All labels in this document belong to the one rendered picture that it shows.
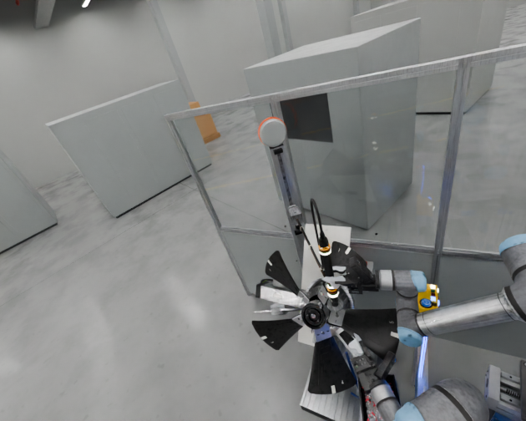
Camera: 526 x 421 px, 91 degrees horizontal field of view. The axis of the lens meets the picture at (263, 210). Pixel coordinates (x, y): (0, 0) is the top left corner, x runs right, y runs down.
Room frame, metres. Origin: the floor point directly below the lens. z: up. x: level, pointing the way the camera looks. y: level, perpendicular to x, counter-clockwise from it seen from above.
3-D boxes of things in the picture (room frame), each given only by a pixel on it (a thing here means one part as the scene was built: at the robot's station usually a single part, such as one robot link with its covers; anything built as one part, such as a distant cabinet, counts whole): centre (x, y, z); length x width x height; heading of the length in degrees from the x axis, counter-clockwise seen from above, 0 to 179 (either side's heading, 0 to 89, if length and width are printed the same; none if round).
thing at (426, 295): (0.74, -0.64, 1.02); 0.16 x 0.10 x 0.11; 144
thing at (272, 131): (1.43, -0.19, 1.88); 0.17 x 0.15 x 0.16; 54
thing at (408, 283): (0.59, -0.43, 1.45); 0.11 x 0.08 x 0.09; 64
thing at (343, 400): (0.95, -0.18, 0.04); 0.62 x 0.46 x 0.08; 144
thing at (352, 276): (0.66, -0.29, 1.45); 0.12 x 0.08 x 0.09; 64
